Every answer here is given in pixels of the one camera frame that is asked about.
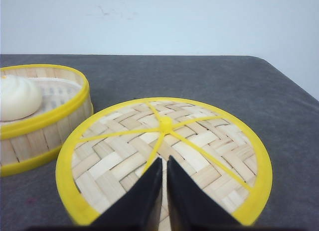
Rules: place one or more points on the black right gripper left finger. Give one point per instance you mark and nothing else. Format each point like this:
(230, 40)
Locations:
(137, 210)

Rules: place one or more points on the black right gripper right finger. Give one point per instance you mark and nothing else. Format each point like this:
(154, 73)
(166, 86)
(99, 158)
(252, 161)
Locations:
(190, 209)

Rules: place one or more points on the woven bamboo steamer lid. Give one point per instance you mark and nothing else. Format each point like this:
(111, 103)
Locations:
(106, 155)

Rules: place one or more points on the bamboo steamer basket with bun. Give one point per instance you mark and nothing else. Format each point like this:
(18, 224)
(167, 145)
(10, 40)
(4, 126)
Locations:
(36, 140)

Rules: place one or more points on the white steamed bun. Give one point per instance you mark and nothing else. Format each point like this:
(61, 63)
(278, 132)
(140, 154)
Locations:
(19, 97)

